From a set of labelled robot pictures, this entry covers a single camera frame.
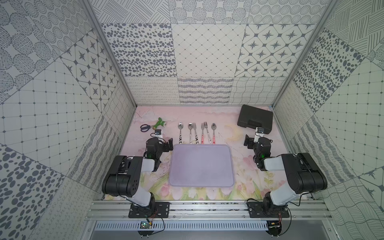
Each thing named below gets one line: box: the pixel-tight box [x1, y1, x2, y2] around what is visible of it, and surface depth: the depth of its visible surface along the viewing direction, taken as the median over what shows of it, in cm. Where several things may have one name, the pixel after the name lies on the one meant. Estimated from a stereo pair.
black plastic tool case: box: [237, 104, 274, 134], surface depth 113 cm
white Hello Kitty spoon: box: [188, 123, 193, 145], surface depth 109 cm
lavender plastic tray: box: [168, 144, 235, 187], surface depth 92 cm
